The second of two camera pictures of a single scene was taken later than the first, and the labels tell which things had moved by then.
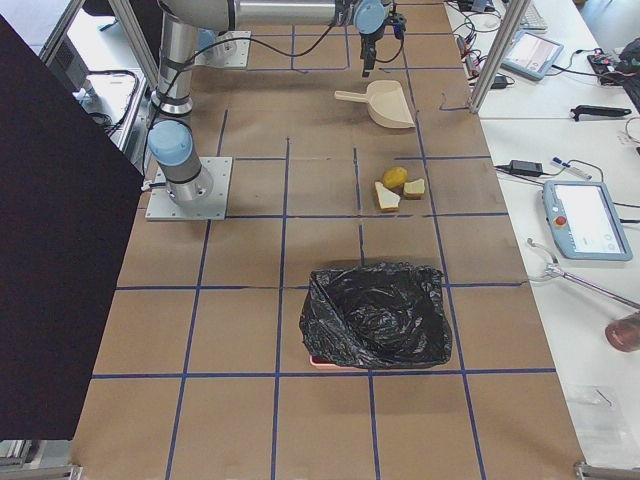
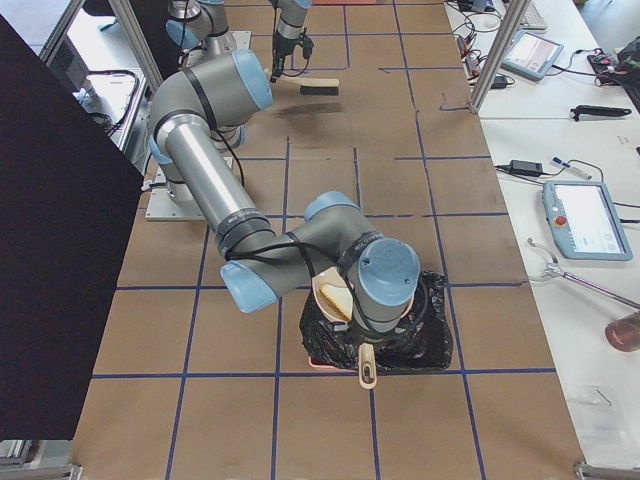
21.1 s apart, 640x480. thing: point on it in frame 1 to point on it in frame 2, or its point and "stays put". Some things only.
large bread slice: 387,200 to 340,298
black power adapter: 528,168 stays put
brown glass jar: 624,334 stays put
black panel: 67,200 stays put
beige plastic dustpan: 386,103 to 337,277
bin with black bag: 376,316 stays put
